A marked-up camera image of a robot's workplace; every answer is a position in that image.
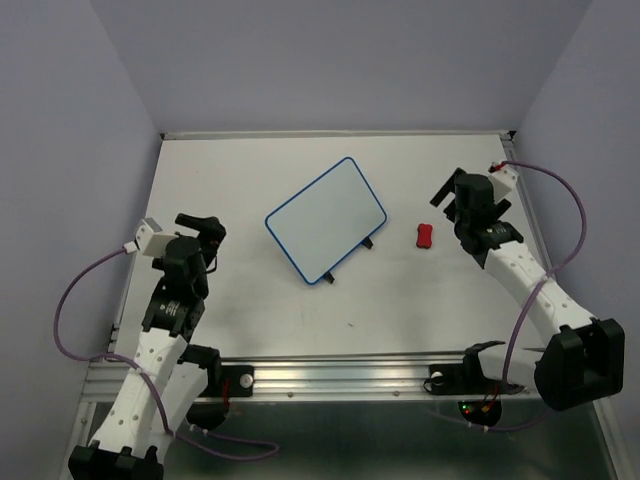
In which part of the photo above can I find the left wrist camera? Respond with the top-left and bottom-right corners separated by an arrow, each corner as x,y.
123,217 -> 176,258

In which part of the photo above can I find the red bone-shaped eraser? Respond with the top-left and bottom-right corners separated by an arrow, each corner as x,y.
416,223 -> 433,249

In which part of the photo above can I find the blue framed whiteboard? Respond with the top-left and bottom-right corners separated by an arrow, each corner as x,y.
264,157 -> 388,285

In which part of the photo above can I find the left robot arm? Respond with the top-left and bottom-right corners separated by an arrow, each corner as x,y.
68,213 -> 226,479

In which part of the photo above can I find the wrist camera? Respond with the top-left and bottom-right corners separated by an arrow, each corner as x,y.
488,162 -> 519,204
123,217 -> 176,258

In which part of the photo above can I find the aluminium front mounting rail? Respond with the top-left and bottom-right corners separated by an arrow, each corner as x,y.
82,349 -> 549,401

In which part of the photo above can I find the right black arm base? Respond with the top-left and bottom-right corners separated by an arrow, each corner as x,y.
423,340 -> 524,430

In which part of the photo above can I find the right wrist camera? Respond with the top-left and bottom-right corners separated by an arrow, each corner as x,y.
488,162 -> 519,204

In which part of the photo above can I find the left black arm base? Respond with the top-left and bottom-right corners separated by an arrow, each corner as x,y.
179,345 -> 255,430

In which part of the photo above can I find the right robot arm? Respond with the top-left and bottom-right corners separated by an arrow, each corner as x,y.
425,161 -> 625,411

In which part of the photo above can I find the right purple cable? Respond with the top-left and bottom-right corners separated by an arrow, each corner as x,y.
429,160 -> 587,434

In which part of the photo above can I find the aluminium right side rail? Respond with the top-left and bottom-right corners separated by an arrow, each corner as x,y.
501,132 -> 626,480

